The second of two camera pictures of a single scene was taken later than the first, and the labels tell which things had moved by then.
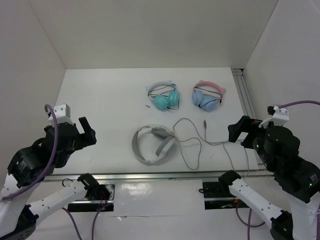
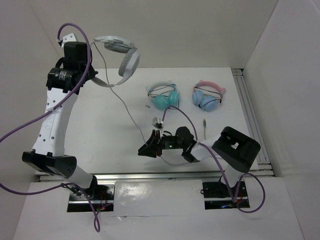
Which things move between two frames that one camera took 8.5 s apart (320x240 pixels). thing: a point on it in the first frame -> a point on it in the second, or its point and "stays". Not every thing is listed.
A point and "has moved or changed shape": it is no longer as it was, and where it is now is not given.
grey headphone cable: (205, 138) has moved or changed shape
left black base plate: (104, 203) stays
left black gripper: (89, 137) -> (92, 72)
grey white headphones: (163, 150) -> (129, 62)
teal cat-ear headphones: (164, 95) stays
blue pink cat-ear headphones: (207, 95) stays
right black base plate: (218, 196) stays
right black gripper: (243, 124) -> (151, 148)
